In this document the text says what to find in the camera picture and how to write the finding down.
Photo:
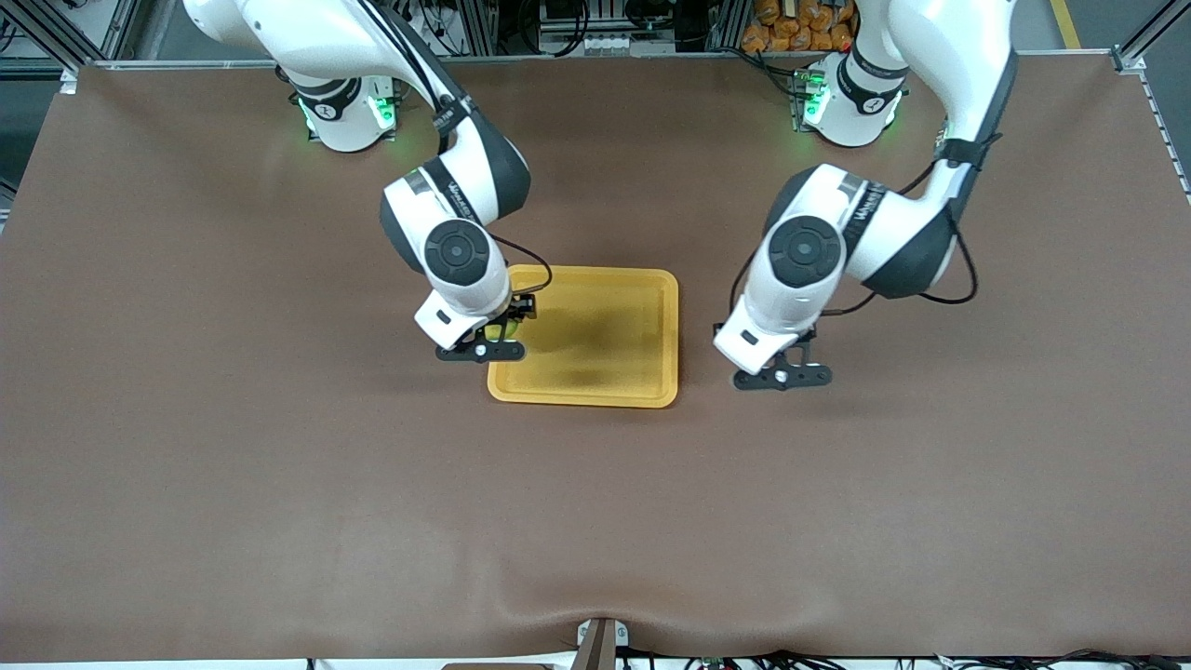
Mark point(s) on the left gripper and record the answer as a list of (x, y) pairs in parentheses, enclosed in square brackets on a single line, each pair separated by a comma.
[(717, 328)]

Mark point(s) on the brown table mat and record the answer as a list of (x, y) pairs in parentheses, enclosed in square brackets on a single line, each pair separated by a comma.
[(595, 521)]

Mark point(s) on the white terminal block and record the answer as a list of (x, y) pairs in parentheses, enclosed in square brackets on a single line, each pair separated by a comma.
[(614, 44)]

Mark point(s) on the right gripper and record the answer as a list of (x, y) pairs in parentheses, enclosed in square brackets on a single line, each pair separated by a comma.
[(517, 308)]

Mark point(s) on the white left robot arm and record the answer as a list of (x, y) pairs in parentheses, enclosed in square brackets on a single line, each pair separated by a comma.
[(958, 56)]

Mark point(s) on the yellow plastic tray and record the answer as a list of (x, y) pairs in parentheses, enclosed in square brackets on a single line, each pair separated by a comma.
[(605, 335)]

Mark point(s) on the metal pole bracket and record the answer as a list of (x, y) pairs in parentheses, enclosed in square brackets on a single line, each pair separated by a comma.
[(600, 647)]

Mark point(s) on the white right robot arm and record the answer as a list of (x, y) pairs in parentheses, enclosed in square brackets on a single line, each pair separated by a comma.
[(326, 37)]

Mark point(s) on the green apple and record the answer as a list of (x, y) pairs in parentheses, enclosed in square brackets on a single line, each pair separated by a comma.
[(494, 331)]

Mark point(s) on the pile of orange packets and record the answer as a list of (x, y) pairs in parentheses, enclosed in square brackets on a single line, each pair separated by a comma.
[(796, 26)]

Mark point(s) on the aluminium frame profile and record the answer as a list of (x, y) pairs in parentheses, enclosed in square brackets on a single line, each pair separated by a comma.
[(119, 28), (1143, 37)]

